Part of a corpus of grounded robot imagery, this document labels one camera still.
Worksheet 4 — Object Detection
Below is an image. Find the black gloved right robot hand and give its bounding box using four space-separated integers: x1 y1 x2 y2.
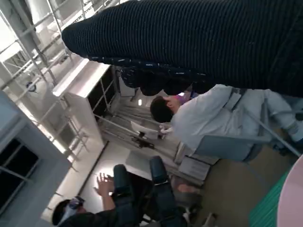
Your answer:
61 0 303 97

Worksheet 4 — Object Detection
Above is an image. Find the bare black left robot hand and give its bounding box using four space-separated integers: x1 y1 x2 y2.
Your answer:
113 155 183 227

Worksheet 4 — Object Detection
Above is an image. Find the pink bowl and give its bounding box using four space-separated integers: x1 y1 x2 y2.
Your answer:
277 156 303 227

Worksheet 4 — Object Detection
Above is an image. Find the person in striped clothing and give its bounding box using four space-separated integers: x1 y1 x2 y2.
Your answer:
174 182 204 209

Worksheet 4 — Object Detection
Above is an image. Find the grey chair star base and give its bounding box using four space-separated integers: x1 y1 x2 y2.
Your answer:
182 204 220 227

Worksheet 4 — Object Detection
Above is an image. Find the person wearing headset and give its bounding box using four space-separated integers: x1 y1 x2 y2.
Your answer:
51 172 143 227

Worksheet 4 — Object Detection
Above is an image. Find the white desk monitor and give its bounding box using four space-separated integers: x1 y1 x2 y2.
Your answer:
130 120 159 140

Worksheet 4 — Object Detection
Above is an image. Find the seated person in light clothing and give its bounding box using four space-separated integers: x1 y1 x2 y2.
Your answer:
150 84 303 154

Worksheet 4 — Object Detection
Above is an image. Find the white cabinet with dark doors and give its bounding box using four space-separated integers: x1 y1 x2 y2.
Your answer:
52 58 117 116

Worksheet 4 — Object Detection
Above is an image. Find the green cutting mat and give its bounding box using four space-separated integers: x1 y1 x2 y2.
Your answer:
248 170 291 227

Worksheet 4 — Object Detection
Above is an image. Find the dark paned window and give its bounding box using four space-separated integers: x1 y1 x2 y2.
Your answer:
0 138 40 213

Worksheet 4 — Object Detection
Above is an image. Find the round ceiling fixture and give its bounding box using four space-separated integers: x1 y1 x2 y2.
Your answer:
25 81 38 92

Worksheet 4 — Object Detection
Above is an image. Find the white drawer pedestal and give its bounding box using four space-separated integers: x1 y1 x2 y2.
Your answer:
178 155 211 186

